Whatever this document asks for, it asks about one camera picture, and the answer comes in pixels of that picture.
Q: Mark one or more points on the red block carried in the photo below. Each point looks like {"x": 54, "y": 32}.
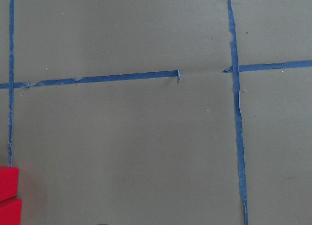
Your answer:
{"x": 8, "y": 182}

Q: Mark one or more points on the red block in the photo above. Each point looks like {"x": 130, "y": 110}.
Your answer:
{"x": 10, "y": 212}

